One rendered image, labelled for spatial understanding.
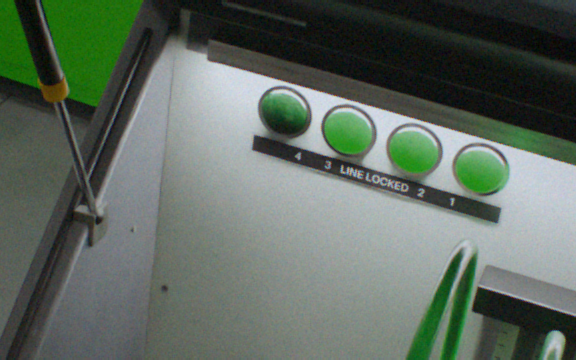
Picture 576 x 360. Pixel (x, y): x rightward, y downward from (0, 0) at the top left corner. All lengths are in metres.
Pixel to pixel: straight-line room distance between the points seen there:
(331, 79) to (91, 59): 2.78
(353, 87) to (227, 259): 0.25
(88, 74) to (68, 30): 0.15
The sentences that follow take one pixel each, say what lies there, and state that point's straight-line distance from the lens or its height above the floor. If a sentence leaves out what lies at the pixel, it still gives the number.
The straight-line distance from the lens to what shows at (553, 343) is 0.88.
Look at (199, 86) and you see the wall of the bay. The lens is 1.13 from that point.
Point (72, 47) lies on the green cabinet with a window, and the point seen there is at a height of 0.26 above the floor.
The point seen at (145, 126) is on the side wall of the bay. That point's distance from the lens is 1.11.
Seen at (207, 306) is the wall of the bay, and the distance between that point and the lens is 1.24.
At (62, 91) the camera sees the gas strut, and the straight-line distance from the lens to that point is 0.92.
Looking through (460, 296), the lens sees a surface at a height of 1.32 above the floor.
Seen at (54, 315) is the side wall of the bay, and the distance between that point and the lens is 1.04.
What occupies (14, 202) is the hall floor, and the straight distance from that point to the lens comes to 3.52.
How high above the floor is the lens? 1.88
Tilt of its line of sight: 30 degrees down
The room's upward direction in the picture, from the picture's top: 9 degrees clockwise
